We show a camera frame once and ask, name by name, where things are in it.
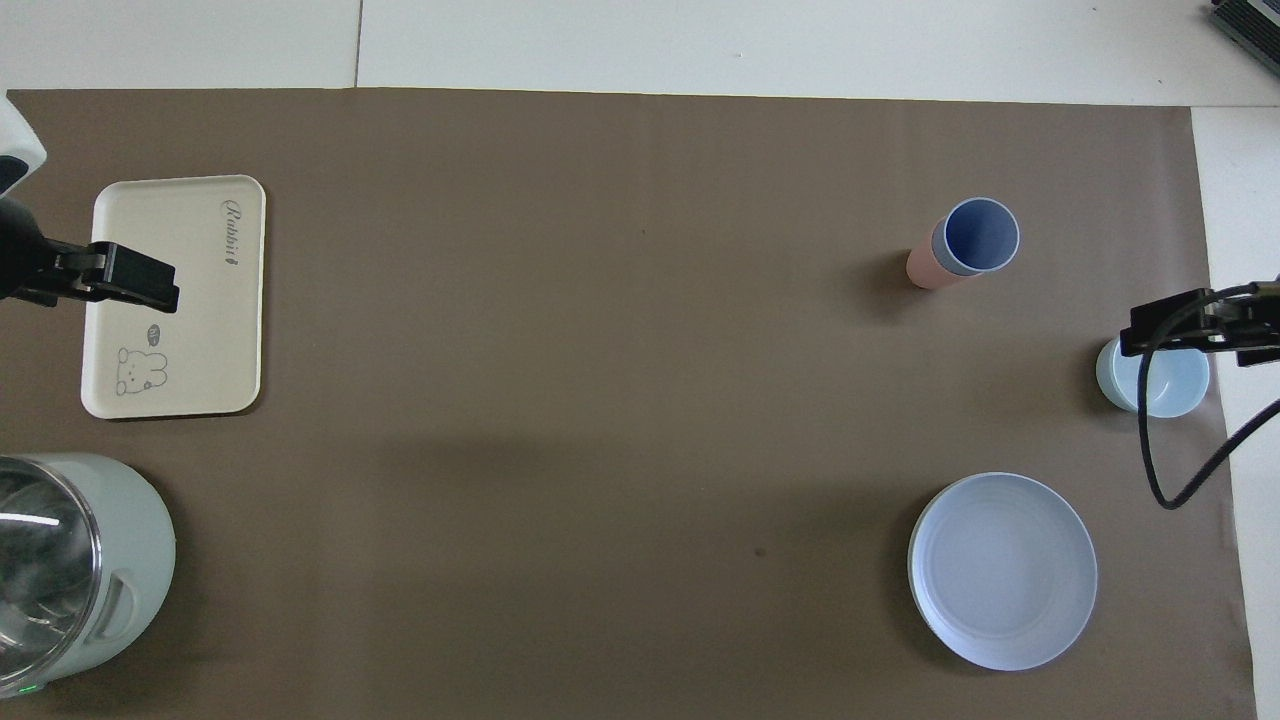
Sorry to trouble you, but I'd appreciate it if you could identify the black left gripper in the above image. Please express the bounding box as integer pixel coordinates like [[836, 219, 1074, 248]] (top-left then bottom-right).
[[0, 198, 182, 314]]

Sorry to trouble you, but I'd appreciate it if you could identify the light blue bowl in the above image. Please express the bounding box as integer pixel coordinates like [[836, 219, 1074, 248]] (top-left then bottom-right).
[[1095, 335, 1211, 419]]

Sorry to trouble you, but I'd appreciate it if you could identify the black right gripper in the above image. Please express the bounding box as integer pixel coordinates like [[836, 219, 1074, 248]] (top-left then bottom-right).
[[1120, 280, 1280, 367]]

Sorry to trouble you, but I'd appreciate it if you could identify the pale green electric pot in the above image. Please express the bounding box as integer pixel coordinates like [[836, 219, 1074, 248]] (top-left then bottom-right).
[[0, 453, 178, 699]]

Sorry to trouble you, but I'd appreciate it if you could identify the brown paper table mat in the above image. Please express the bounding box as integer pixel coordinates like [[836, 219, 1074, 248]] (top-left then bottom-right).
[[0, 88, 1259, 720]]

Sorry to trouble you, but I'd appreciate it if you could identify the glass pot lid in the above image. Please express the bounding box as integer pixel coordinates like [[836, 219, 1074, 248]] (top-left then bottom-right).
[[0, 458, 104, 691]]

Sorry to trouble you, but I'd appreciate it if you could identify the grey ribbed device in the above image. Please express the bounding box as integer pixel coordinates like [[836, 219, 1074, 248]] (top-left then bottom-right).
[[1205, 0, 1280, 76]]

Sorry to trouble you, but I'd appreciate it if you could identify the pink cup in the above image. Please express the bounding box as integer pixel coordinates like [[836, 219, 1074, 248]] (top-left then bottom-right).
[[906, 243, 966, 291]]

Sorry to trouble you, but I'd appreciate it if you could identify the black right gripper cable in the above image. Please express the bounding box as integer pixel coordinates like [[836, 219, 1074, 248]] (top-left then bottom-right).
[[1138, 283, 1280, 511]]

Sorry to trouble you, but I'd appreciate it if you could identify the blue ribbed cup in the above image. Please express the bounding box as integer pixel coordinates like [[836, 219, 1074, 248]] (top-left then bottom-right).
[[931, 197, 1021, 278]]

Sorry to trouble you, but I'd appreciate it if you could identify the light blue plate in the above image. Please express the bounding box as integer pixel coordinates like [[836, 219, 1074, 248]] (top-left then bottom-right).
[[907, 472, 1099, 672]]

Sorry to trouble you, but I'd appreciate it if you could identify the cream rabbit print tray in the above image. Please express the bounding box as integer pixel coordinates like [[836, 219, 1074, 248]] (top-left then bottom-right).
[[80, 175, 267, 420]]

